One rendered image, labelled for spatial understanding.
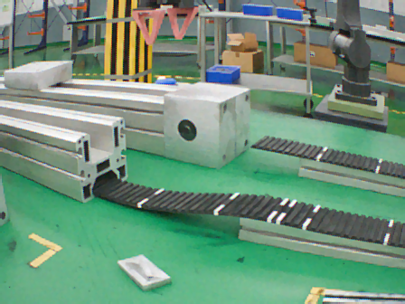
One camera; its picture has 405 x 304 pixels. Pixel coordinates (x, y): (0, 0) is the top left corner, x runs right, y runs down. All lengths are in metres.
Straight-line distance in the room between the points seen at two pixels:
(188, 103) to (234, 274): 0.31
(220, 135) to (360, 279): 0.33
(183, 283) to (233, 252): 0.08
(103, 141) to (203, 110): 0.15
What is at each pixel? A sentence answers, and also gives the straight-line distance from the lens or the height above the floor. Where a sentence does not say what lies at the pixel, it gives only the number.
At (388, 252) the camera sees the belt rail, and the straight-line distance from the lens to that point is 0.46.
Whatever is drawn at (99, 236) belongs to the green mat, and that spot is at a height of 0.78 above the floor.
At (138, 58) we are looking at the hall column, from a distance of 3.91.
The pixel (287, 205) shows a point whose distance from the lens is 0.49.
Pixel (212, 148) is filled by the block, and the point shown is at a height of 0.81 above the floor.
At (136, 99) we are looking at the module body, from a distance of 0.72.
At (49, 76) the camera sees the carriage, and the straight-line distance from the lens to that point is 0.92.
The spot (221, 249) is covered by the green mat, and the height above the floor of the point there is 0.78.
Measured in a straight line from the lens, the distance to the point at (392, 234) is 0.46.
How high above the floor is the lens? 1.03
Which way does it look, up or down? 20 degrees down
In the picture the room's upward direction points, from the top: straight up
